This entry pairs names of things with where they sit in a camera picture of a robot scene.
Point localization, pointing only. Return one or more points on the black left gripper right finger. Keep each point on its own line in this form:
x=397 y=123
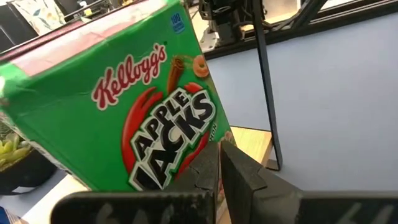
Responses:
x=242 y=186

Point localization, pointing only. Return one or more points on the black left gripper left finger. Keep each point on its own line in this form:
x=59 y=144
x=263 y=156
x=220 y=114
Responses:
x=202 y=174

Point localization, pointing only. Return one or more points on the green Apple Jacks cereal box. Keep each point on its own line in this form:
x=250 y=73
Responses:
x=77 y=124

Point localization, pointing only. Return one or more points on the blue Frosted Flakes cereal box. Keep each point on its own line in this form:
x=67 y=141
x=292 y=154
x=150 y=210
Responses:
x=6 y=217

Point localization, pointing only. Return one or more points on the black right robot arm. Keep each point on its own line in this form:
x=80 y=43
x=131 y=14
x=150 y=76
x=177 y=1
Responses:
x=227 y=18

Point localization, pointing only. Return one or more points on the wooden cutting board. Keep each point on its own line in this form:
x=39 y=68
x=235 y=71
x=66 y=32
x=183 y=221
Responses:
x=252 y=146

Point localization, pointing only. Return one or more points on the succulent plant in black pot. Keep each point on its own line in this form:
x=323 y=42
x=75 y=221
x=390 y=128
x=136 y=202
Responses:
x=28 y=174

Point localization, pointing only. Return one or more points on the floral patterned cloth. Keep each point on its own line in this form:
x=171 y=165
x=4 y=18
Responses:
x=40 y=15

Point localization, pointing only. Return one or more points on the black table frame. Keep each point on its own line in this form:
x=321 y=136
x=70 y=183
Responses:
x=311 y=28

